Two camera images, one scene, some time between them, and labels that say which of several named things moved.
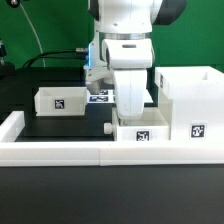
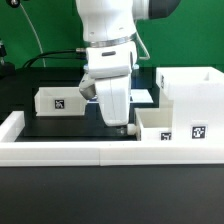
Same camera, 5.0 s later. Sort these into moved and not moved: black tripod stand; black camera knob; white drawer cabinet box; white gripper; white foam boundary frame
Moved: white gripper
Not moved: white foam boundary frame; black camera knob; white drawer cabinet box; black tripod stand
